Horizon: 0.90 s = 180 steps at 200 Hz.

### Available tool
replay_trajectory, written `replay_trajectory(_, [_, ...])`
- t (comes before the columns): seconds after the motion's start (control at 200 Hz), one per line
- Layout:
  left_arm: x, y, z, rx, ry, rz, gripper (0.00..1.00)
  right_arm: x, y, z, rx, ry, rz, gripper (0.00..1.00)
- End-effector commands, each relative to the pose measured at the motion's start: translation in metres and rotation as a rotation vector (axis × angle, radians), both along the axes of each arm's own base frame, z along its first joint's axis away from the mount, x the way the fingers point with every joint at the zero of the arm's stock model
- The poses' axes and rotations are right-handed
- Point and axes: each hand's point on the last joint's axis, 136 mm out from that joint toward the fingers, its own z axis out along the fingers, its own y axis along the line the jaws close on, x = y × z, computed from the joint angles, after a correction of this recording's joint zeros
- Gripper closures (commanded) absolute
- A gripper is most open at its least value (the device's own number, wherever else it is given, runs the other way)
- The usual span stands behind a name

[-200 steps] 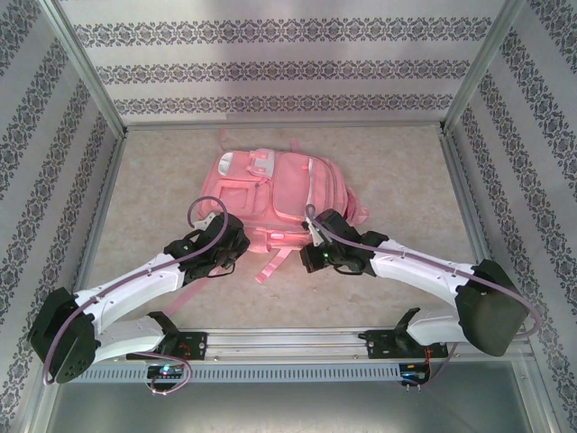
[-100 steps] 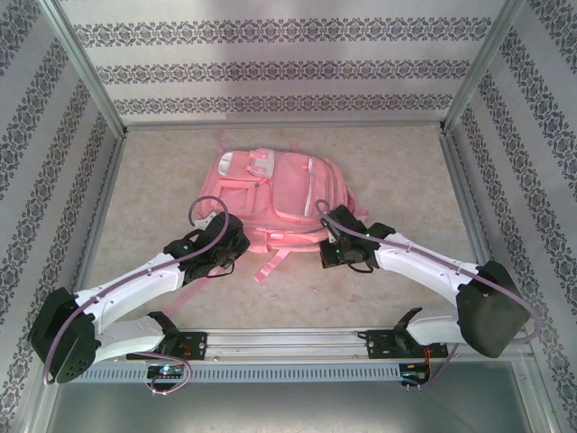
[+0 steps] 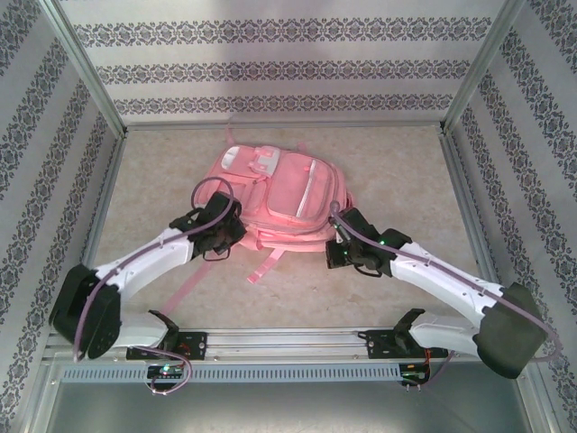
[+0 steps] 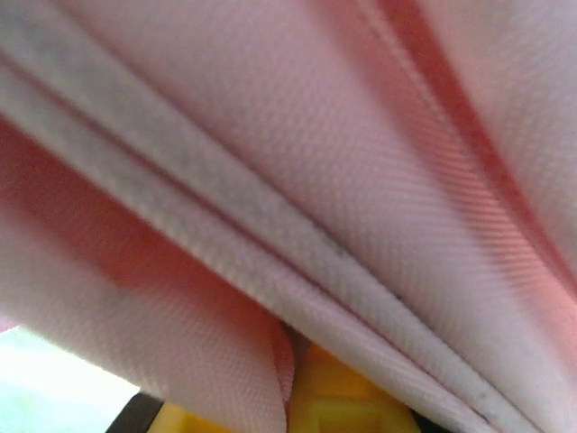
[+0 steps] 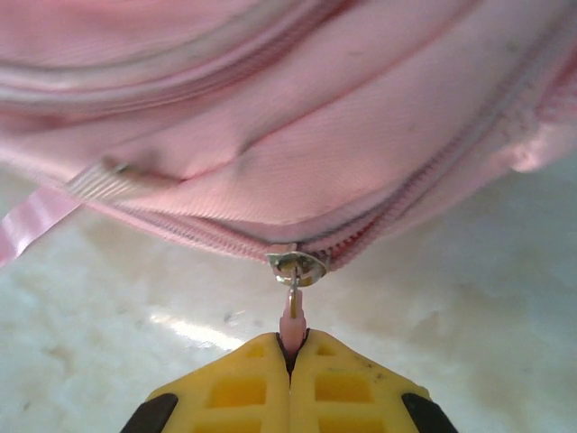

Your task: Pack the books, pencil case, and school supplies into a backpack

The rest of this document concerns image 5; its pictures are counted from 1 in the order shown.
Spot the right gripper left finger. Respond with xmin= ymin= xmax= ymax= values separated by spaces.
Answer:
xmin=138 ymin=332 xmax=290 ymax=433

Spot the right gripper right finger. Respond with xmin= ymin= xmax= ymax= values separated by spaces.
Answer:
xmin=289 ymin=327 xmax=462 ymax=433

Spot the pink backpack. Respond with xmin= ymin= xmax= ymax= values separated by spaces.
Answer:
xmin=0 ymin=0 xmax=577 ymax=357

